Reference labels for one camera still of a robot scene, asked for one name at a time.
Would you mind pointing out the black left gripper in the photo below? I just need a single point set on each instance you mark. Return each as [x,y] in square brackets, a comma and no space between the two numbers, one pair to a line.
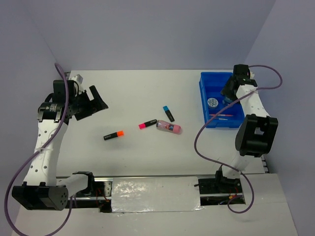
[94,105]

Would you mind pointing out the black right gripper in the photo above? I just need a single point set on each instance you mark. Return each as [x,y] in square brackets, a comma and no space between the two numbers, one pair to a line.
[227,89]

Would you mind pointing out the blue round tub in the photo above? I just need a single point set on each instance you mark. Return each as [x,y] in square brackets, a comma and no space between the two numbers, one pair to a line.
[213,103]
[226,101]

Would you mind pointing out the thin orange pen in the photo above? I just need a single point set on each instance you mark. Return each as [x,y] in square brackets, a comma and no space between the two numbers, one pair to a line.
[222,115]

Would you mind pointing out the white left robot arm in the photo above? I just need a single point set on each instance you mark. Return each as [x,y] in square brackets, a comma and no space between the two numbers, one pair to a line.
[40,189]

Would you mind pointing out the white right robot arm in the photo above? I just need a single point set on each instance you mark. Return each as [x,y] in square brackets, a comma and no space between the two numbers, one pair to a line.
[256,134]

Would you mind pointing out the blue compartment tray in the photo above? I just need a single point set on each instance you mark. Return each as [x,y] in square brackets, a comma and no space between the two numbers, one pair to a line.
[211,84]

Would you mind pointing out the orange black highlighter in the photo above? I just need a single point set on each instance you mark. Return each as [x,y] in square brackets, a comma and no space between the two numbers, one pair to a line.
[113,135]

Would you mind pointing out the pink black highlighter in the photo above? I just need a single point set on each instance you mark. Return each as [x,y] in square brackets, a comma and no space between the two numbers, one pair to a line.
[147,124]

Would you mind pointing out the pink tube of pins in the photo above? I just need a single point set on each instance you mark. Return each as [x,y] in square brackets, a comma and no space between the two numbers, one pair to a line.
[169,127]

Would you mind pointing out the blue black highlighter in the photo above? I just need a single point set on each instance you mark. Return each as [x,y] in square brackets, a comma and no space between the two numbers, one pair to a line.
[168,113]

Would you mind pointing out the silver foil plate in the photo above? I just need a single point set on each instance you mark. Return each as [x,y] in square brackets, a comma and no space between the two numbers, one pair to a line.
[155,194]

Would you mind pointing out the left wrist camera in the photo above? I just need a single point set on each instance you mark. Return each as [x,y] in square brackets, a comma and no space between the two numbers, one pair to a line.
[78,78]

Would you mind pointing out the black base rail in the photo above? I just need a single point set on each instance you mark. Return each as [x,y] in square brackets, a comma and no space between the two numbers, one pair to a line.
[211,194]

